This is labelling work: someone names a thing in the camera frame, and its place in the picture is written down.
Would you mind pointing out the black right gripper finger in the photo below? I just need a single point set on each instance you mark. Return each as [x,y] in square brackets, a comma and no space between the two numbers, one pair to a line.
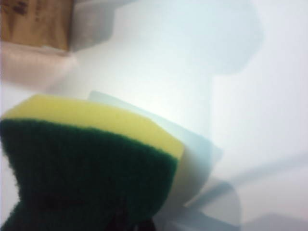
[136,221]

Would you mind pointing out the yellow sponge with green pad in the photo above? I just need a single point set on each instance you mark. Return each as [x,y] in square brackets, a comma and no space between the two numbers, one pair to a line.
[72,168]

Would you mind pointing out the tissue pack in yellow wrapper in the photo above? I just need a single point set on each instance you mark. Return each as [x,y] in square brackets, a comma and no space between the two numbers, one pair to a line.
[31,24]

